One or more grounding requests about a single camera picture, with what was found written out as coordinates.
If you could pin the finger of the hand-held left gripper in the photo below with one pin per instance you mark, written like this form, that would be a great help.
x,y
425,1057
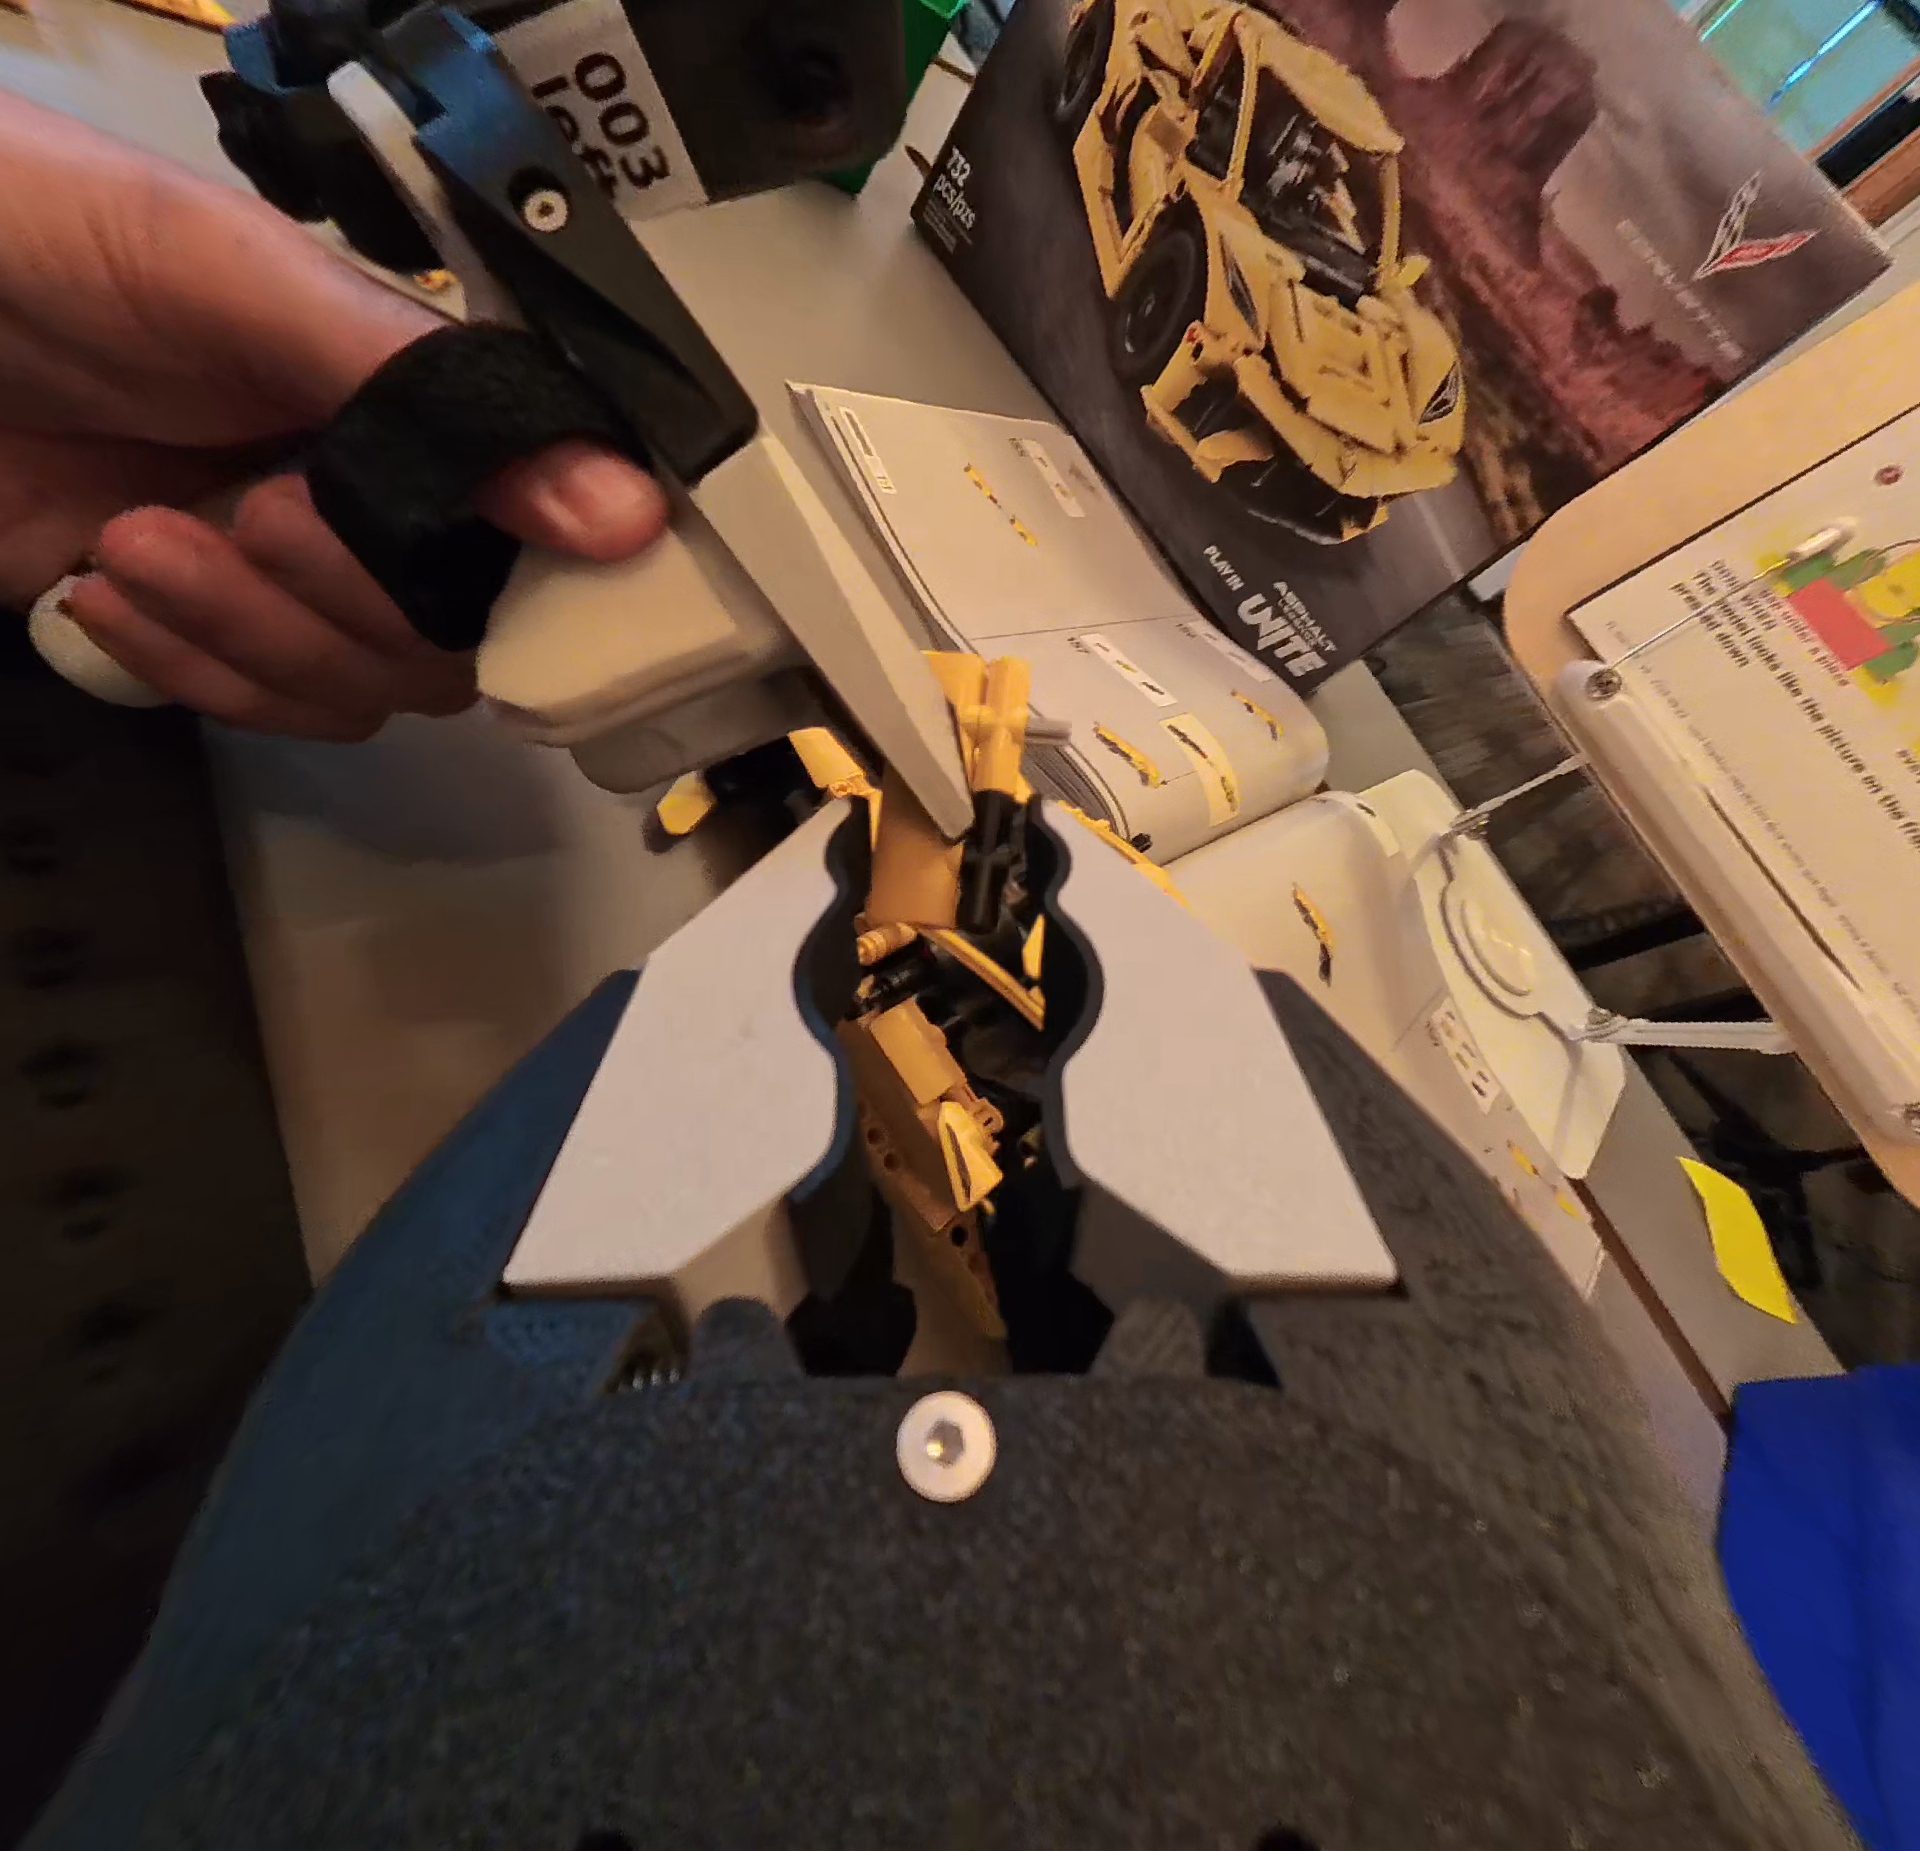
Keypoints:
x,y
838,621

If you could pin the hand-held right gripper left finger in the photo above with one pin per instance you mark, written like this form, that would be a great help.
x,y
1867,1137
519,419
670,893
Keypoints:
x,y
673,1100

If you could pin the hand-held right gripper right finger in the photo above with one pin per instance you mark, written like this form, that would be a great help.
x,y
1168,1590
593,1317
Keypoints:
x,y
1216,1132

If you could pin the yellow brick car model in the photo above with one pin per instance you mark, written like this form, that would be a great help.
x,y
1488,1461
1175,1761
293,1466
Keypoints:
x,y
915,1069

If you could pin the small yellow connector black pin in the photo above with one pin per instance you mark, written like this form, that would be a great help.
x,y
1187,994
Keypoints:
x,y
999,861

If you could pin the grey desk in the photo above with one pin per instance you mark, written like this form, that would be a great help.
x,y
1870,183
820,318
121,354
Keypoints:
x,y
418,982

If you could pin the person's left hand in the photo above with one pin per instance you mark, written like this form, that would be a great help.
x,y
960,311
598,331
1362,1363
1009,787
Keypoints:
x,y
135,382

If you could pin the instruction booklet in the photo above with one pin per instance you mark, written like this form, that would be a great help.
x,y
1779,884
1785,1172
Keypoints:
x,y
1052,590

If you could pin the yellow paper slip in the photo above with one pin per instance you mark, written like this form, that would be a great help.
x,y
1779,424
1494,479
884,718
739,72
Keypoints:
x,y
1739,1235

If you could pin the brick car set box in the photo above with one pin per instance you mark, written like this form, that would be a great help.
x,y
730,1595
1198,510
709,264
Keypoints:
x,y
1349,308

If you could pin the printed paper sheet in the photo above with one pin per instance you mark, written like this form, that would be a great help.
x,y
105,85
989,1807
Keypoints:
x,y
1785,744

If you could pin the wooden board white stand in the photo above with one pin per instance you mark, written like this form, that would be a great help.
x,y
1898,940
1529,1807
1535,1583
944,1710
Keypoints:
x,y
1649,532

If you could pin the blue bin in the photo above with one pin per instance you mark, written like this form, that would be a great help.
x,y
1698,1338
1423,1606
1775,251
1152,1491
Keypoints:
x,y
1831,1613

